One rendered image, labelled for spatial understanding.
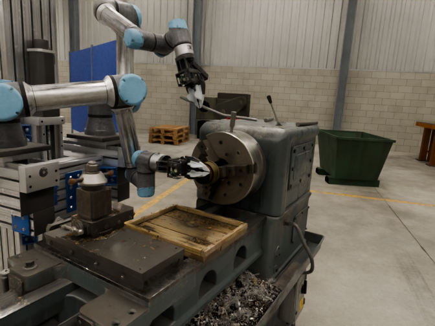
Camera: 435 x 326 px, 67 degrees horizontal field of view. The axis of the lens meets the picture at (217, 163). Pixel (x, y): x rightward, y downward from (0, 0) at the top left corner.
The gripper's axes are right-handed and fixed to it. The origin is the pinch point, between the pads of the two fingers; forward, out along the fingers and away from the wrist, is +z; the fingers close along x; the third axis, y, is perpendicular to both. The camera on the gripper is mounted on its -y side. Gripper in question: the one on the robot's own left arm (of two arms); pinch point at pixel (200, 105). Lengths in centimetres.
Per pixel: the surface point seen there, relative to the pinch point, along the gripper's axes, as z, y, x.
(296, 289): 102, -46, 1
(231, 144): 19.1, -2.6, 8.3
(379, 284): 150, -156, 20
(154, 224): 42, 24, -18
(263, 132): 17.3, -19.8, 15.8
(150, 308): 53, 64, 15
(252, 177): 34.1, -2.7, 13.8
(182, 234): 47, 25, -5
